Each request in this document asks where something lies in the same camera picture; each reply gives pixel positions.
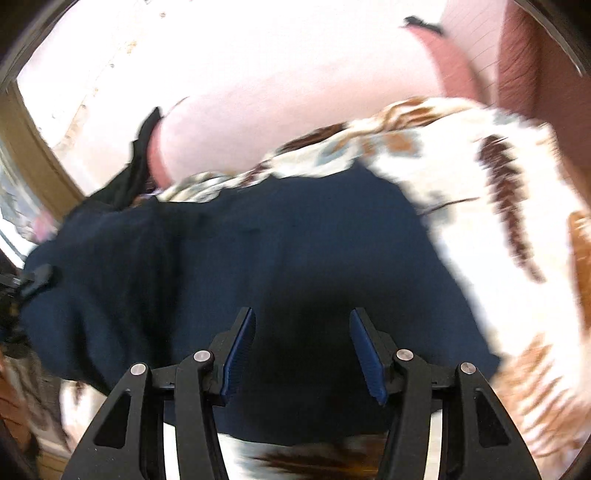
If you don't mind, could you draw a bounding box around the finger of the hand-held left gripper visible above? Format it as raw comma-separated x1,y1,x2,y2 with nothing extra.
19,264,63,298

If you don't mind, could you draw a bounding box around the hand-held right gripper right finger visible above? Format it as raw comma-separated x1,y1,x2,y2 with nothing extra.
350,308,541,480

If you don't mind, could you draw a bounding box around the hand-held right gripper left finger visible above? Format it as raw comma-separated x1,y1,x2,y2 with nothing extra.
69,308,256,480

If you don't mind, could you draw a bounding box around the navy zip jacket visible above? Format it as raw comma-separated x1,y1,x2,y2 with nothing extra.
21,161,502,448

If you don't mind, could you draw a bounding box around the black garment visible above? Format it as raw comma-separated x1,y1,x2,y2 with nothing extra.
88,107,164,210

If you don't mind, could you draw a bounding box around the leaf print blanket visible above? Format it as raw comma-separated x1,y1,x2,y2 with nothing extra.
60,97,591,480

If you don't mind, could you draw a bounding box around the pink brown sofa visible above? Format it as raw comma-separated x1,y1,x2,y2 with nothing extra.
148,0,462,185

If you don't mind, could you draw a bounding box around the small black clip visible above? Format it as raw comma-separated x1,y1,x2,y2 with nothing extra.
404,16,444,37

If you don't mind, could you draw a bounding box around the wooden door frame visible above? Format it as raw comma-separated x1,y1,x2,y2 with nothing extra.
0,83,86,217

